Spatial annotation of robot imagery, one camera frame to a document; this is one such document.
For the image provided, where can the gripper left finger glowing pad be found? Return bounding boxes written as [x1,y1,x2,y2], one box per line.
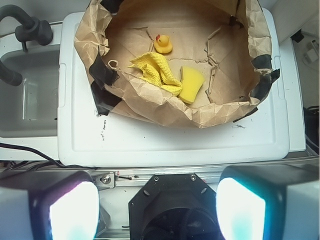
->
[0,170,100,240]

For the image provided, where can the brown paper bag basin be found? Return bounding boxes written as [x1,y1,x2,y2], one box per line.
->
[74,0,280,129]

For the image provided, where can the white plastic cooler lid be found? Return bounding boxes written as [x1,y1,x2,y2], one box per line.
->
[57,12,290,168]

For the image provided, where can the yellow sponge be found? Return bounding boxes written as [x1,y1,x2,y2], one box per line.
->
[178,65,205,104]

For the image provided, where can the black faucet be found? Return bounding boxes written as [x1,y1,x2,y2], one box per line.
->
[0,4,54,87]

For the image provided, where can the yellow rubber duck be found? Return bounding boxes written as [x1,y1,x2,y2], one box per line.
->
[153,34,173,54]

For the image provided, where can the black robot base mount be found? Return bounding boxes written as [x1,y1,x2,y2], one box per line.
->
[128,173,224,240]

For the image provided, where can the black cable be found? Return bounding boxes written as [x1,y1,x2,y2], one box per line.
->
[0,142,98,172]

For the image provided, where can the yellow knitted cloth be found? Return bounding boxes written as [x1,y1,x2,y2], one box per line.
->
[130,52,183,96]

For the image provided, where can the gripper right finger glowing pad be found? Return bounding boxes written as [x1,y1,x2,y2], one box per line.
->
[216,164,320,240]

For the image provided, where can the grey sink basin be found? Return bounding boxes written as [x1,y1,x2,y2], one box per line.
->
[0,45,60,138]

